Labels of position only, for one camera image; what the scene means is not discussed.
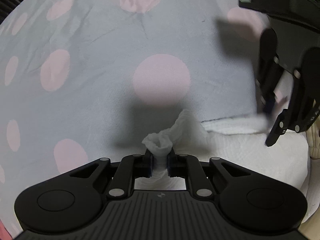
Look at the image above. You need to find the white muslin garment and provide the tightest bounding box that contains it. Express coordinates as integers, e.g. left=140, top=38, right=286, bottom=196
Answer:
left=134, top=108, right=312, bottom=218

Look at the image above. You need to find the beige sleeve forearm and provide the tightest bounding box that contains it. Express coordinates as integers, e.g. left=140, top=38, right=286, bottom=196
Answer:
left=306, top=100, right=320, bottom=159

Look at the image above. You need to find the polka dot bed sheet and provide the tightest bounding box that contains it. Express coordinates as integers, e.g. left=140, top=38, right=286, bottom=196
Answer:
left=1, top=0, right=271, bottom=239

